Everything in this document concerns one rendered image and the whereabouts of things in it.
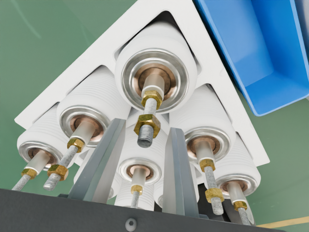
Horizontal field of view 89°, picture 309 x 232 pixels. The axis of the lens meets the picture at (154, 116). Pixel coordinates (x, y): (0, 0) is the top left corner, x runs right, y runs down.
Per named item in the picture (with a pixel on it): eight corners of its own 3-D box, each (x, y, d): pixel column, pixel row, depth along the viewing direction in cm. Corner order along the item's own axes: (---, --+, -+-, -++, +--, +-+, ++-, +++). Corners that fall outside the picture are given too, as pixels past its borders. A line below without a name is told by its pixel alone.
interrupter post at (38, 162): (51, 161, 28) (39, 177, 25) (37, 157, 28) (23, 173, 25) (51, 153, 27) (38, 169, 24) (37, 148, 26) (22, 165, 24)
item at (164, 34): (185, 18, 29) (203, 32, 14) (183, 69, 35) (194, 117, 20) (134, 21, 30) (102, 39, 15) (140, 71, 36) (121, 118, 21)
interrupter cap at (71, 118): (52, 124, 23) (49, 126, 22) (78, 92, 19) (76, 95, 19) (95, 151, 26) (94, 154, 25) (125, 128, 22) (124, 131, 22)
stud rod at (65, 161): (79, 130, 21) (42, 184, 15) (86, 133, 21) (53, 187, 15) (78, 136, 21) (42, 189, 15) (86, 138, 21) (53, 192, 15)
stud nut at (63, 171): (51, 161, 16) (46, 168, 15) (68, 165, 16) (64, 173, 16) (52, 172, 17) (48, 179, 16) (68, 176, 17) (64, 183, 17)
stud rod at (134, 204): (135, 176, 26) (125, 230, 20) (141, 176, 26) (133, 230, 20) (136, 180, 27) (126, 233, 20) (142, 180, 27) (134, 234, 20)
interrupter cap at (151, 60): (191, 44, 15) (191, 46, 15) (186, 109, 20) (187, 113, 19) (115, 49, 16) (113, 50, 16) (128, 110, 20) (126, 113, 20)
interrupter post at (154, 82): (165, 71, 17) (164, 84, 14) (165, 91, 18) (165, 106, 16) (143, 72, 17) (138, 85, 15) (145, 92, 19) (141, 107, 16)
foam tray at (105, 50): (240, 114, 49) (271, 162, 34) (142, 158, 64) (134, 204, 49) (171, -18, 32) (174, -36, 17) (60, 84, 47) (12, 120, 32)
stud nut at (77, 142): (70, 136, 19) (66, 141, 18) (84, 140, 19) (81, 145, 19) (70, 146, 20) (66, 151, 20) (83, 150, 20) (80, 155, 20)
